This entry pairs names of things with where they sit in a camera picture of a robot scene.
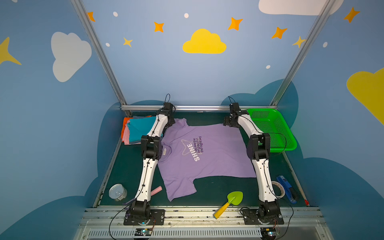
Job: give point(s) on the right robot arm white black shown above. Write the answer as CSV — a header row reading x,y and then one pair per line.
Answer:
x,y
258,151

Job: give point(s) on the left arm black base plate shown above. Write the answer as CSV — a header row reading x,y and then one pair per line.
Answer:
x,y
157,217

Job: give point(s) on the white tape roll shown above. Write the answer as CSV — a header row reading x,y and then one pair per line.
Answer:
x,y
281,188

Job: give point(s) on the orange folded t shirt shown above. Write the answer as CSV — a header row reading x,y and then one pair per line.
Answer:
x,y
125,121

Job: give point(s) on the pink folded t shirt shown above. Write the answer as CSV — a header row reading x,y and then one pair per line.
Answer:
x,y
127,136

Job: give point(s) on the aluminium front rail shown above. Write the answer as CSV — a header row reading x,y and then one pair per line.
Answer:
x,y
198,223

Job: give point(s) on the left circuit board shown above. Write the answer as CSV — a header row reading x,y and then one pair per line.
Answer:
x,y
143,233

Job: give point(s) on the teal folded t shirt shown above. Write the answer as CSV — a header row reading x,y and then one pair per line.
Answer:
x,y
146,123

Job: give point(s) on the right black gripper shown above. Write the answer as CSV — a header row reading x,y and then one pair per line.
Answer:
x,y
229,121

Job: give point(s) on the blue stapler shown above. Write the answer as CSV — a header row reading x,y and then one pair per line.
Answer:
x,y
290,192

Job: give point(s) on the purple t shirt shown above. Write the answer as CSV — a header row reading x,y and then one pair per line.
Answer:
x,y
195,152

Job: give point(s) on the green yellow toy shovel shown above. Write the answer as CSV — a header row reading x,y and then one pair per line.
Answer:
x,y
234,198

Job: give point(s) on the right circuit board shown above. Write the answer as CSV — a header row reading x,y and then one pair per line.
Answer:
x,y
268,234

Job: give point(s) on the aluminium frame left post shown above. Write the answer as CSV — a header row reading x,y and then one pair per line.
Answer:
x,y
87,24

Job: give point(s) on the aluminium frame right post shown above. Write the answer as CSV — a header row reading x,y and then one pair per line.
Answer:
x,y
303,51

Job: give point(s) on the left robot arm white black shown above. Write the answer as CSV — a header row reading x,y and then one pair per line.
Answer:
x,y
151,148

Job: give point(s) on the green plastic perforated basket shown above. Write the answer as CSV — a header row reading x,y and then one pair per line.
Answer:
x,y
272,122

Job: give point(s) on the circuit board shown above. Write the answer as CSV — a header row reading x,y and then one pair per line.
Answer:
x,y
268,234
143,233

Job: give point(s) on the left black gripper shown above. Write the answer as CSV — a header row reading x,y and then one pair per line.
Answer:
x,y
169,120

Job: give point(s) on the aluminium frame post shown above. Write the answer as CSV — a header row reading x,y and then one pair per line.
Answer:
x,y
87,24
303,51

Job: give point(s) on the aluminium frame back bar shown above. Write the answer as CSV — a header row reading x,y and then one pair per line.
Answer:
x,y
181,108

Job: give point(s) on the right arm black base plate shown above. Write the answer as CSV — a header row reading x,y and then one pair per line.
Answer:
x,y
251,217

